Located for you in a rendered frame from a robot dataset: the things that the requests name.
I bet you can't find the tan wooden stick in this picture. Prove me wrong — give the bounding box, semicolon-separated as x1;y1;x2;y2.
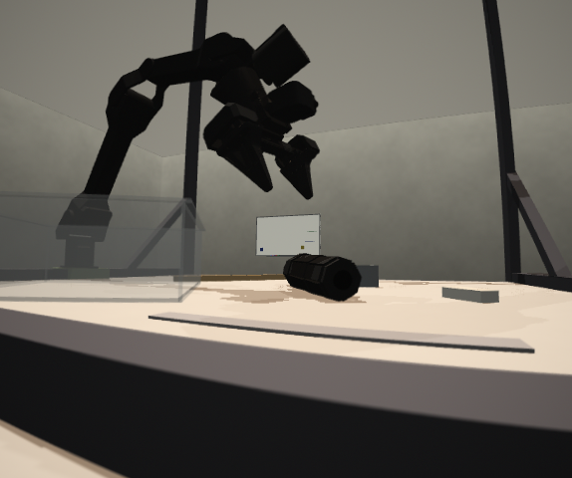
201;274;286;282

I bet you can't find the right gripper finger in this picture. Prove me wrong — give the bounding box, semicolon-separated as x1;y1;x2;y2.
216;121;273;192
279;147;317;200

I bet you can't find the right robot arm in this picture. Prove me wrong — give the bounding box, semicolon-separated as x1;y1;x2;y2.
81;24;319;195

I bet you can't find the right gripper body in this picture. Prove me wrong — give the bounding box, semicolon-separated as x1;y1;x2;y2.
203;90;320;168

